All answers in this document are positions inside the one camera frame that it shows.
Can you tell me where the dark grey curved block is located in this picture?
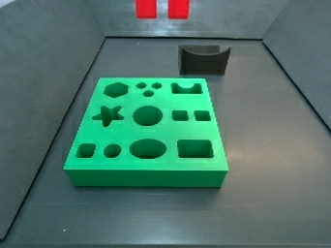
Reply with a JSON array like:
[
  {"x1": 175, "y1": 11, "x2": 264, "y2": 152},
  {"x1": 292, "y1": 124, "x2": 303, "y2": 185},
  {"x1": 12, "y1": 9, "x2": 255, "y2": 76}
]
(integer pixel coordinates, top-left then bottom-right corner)
[{"x1": 179, "y1": 45, "x2": 231, "y2": 76}]

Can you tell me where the red square peg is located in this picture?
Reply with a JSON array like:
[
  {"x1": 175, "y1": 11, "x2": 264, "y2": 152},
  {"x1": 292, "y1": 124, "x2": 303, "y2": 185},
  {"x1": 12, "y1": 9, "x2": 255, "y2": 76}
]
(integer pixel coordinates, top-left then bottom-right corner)
[
  {"x1": 168, "y1": 0, "x2": 189, "y2": 19},
  {"x1": 136, "y1": 0, "x2": 156, "y2": 18}
]

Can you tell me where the left red square peg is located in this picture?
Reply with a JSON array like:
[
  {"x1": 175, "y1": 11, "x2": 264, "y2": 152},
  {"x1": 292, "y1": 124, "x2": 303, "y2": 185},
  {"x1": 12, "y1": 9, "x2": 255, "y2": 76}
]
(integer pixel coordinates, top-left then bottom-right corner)
[{"x1": 136, "y1": 0, "x2": 156, "y2": 18}]

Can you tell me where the green shape-sorter block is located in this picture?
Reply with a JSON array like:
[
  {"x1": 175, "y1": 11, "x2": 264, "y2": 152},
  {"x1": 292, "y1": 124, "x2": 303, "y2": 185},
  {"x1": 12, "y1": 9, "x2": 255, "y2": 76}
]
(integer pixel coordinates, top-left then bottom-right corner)
[{"x1": 62, "y1": 77, "x2": 228, "y2": 187}]

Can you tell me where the right red square peg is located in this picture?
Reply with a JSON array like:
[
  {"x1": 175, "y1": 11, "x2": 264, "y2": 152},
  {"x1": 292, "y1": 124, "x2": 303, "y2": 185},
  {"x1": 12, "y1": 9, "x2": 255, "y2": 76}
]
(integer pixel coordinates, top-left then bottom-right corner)
[{"x1": 168, "y1": 0, "x2": 189, "y2": 19}]

